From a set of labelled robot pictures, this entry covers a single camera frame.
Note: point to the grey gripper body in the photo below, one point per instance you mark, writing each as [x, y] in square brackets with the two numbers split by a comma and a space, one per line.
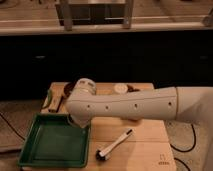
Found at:
[82, 123]

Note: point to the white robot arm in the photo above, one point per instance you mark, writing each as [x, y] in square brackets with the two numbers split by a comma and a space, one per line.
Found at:
[183, 104]

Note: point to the green plastic tray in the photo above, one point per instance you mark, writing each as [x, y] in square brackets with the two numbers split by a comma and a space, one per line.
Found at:
[53, 142]

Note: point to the dark brown bowl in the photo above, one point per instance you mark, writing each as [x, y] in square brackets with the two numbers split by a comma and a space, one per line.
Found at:
[68, 89]

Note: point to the green vegetable toy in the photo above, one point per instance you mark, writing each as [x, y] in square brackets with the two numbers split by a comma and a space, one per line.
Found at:
[49, 99]

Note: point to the red bowl with contents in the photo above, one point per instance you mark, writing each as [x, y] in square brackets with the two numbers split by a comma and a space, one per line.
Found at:
[123, 88]

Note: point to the white handled black brush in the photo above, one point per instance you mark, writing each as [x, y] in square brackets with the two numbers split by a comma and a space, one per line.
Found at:
[103, 154]

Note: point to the metal frame stand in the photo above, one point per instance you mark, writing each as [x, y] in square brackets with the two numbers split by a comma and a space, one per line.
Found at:
[94, 12]

